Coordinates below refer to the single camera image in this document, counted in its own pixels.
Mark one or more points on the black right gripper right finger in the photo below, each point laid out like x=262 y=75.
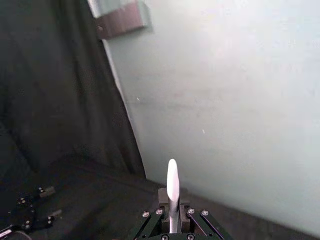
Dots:
x=184 y=212

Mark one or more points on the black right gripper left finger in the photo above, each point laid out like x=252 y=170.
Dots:
x=162 y=200

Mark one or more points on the small white plastic piece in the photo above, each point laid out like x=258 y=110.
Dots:
x=173 y=180

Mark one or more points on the black table cloth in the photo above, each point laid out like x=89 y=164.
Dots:
x=55 y=105

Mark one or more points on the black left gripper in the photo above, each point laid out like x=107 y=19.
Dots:
x=12 y=233

